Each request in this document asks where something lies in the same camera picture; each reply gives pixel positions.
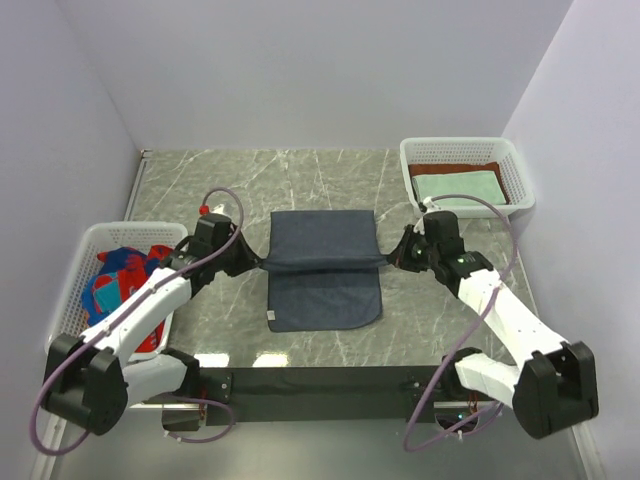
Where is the aluminium table edge rail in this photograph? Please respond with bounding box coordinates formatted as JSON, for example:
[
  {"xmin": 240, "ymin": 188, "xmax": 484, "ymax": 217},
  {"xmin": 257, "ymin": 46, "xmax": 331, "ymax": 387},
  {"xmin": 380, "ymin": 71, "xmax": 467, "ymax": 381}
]
[{"xmin": 123, "ymin": 149, "xmax": 153, "ymax": 221}]

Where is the mint green towel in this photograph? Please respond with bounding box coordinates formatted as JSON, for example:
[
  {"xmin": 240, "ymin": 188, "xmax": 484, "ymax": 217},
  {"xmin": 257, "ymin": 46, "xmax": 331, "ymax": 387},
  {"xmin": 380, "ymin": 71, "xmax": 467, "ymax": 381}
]
[{"xmin": 412, "ymin": 171, "xmax": 507, "ymax": 205}]

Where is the white laundry basket with clothes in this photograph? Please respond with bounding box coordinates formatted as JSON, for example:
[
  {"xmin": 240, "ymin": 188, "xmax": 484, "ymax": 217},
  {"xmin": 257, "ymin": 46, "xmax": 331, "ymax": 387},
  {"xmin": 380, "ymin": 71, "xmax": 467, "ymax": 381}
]
[{"xmin": 44, "ymin": 221, "xmax": 188, "ymax": 352}]

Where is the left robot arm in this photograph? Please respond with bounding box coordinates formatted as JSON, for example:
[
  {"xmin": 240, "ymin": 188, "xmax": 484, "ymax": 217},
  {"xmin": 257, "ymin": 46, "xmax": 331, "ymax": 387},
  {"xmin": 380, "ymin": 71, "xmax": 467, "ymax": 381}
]
[{"xmin": 36, "ymin": 213, "xmax": 260, "ymax": 435}]

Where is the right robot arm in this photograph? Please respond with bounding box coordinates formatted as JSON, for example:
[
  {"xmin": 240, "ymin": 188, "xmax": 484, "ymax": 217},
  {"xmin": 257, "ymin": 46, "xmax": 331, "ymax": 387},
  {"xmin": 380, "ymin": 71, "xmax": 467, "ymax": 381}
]
[{"xmin": 388, "ymin": 211, "xmax": 599, "ymax": 439}]

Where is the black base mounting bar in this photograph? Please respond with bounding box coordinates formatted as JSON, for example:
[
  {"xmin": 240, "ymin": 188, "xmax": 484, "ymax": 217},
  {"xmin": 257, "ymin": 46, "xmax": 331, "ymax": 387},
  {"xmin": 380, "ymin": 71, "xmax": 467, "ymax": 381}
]
[{"xmin": 192, "ymin": 365, "xmax": 436, "ymax": 422}]

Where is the rust brown towel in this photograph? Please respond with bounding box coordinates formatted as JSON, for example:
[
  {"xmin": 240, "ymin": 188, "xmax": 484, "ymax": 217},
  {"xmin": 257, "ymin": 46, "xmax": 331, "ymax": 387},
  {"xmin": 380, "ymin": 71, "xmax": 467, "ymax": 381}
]
[{"xmin": 408, "ymin": 161, "xmax": 510, "ymax": 203}]

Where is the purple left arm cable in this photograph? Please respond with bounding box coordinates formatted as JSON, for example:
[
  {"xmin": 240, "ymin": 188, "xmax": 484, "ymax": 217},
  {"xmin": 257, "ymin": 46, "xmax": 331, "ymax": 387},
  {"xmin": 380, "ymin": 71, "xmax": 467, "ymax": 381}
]
[{"xmin": 28, "ymin": 187, "xmax": 245, "ymax": 455}]

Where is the aluminium front frame rail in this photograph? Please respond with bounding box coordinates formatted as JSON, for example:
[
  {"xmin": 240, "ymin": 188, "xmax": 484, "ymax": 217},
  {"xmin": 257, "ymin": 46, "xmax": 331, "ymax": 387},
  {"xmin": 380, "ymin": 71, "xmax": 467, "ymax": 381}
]
[{"xmin": 29, "ymin": 363, "xmax": 606, "ymax": 480}]

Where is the red patterned cloth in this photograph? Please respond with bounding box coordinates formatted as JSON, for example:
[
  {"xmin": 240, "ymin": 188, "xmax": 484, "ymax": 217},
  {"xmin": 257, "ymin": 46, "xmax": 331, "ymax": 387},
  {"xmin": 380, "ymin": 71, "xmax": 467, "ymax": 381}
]
[{"xmin": 81, "ymin": 245, "xmax": 172, "ymax": 327}]

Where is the blue grey cloth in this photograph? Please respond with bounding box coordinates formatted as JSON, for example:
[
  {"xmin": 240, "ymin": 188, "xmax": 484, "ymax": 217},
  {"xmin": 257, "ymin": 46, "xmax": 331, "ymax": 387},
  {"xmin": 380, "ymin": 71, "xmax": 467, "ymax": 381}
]
[{"xmin": 261, "ymin": 210, "xmax": 388, "ymax": 333}]

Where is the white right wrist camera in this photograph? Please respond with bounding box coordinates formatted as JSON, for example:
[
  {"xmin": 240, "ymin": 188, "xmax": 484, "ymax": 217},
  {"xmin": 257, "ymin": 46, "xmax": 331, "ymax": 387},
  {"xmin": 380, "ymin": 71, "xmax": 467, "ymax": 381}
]
[{"xmin": 418, "ymin": 197, "xmax": 442, "ymax": 215}]

